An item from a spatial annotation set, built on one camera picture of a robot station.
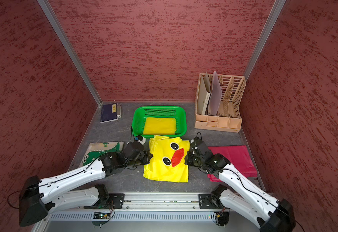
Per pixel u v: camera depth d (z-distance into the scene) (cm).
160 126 104
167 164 78
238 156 88
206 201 74
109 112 114
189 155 68
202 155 58
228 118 100
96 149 88
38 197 40
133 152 57
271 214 39
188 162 67
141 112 104
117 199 74
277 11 73
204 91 95
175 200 76
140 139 71
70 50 89
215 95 90
